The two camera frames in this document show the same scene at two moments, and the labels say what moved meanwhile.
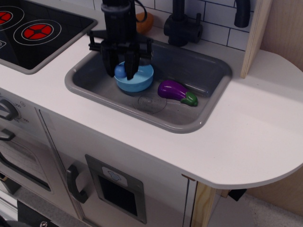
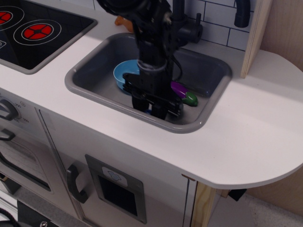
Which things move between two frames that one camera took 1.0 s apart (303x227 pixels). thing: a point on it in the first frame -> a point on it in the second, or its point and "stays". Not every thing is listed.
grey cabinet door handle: x=72 y=174 stays
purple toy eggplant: x=170 y=89 stays
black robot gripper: x=120 y=30 -> x=152 y=88
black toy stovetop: x=33 y=35 stays
